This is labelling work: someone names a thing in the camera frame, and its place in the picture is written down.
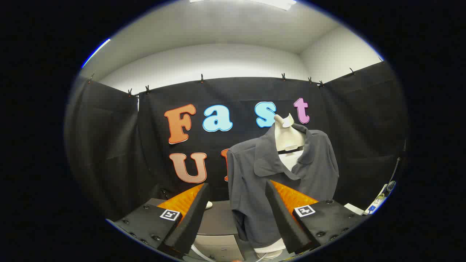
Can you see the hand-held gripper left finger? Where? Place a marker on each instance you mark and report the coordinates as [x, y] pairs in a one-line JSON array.
[[194, 218]]

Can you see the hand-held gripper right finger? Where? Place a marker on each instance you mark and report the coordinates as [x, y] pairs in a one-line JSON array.
[[282, 222]]

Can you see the grey button shirt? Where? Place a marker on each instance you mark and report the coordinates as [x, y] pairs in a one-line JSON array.
[[251, 189]]

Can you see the grey drawer cabinet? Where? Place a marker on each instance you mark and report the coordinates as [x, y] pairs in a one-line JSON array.
[[218, 220]]

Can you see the white mannequin torso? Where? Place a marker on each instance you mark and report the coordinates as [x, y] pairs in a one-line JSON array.
[[287, 136]]

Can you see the cluttered white desk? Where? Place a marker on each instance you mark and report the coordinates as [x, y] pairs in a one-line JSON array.
[[376, 202]]

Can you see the black backdrop cloth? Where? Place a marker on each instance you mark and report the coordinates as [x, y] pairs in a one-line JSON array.
[[120, 145]]

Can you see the row of black clips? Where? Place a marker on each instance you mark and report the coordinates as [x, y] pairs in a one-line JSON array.
[[201, 78]]

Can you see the ceiling light panel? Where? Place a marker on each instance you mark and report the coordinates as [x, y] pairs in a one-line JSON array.
[[276, 3]]

